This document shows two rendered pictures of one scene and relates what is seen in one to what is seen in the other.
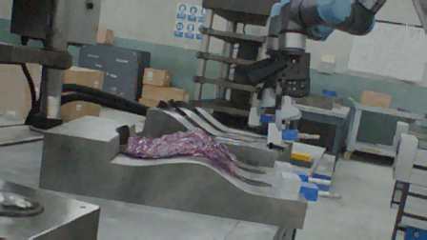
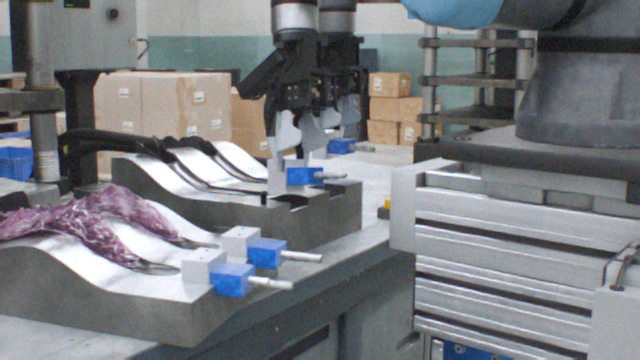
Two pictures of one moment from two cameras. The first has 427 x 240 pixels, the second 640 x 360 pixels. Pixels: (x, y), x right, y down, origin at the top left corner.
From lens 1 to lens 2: 0.58 m
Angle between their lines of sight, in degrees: 20
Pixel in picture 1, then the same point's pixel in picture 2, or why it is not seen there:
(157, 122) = (124, 176)
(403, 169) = (401, 228)
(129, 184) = not seen: outside the picture
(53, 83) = (40, 133)
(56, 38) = (34, 72)
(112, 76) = not seen: hidden behind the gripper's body
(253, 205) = (113, 309)
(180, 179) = (15, 272)
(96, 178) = not seen: outside the picture
